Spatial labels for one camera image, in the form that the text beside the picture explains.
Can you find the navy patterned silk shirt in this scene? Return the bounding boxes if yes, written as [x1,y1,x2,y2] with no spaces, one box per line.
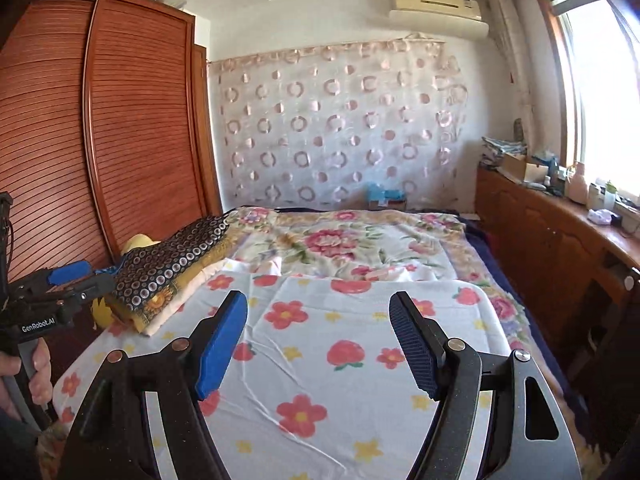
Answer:
[112,214,232,313]

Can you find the floral bed blanket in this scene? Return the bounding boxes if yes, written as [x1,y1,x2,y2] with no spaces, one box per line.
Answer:
[37,206,593,480]

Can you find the stack of folded cloths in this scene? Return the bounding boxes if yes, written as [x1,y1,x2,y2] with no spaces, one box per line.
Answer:
[480,135,528,166]

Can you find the gold patterned pillow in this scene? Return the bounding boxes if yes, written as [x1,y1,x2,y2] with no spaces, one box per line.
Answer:
[117,252,223,328]

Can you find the white air conditioner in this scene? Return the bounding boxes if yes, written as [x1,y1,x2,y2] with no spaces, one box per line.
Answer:
[389,0,490,38]

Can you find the blue tissue pack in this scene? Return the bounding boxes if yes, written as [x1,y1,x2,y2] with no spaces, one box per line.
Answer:
[367,182,407,211]

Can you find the window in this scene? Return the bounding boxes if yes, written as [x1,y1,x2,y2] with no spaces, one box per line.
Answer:
[532,0,640,211]

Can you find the dark chair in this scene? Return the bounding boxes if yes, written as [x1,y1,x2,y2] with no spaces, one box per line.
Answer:
[575,280,640,411]

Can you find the white flower print blanket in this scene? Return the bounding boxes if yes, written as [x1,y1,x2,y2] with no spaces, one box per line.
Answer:
[52,272,513,480]

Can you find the cardboard box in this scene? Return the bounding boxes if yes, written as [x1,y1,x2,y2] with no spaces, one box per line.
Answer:
[500,152,548,186]

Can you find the circle patterned wall curtain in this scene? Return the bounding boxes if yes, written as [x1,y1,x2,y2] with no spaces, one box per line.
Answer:
[207,35,468,211]

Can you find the wooden slatted wardrobe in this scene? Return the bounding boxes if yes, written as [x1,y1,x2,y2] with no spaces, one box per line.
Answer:
[0,0,223,356]

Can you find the wooden side cabinet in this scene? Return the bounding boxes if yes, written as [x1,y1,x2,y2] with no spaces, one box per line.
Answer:
[475,165,640,376]

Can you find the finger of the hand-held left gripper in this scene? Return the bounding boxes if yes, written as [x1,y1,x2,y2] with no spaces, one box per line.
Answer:
[15,261,95,293]
[20,274,117,311]

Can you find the pink bottle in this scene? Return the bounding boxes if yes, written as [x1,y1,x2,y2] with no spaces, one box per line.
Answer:
[567,161,590,205]

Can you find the yellow plush toy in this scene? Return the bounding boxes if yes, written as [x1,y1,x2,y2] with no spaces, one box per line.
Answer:
[91,234,162,332]

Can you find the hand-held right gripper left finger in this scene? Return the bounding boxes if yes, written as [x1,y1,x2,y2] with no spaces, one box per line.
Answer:
[60,290,249,480]

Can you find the person's left hand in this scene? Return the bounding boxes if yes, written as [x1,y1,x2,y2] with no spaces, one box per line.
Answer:
[0,337,53,412]

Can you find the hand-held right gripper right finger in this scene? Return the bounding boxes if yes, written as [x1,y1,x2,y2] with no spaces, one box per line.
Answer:
[389,291,583,480]

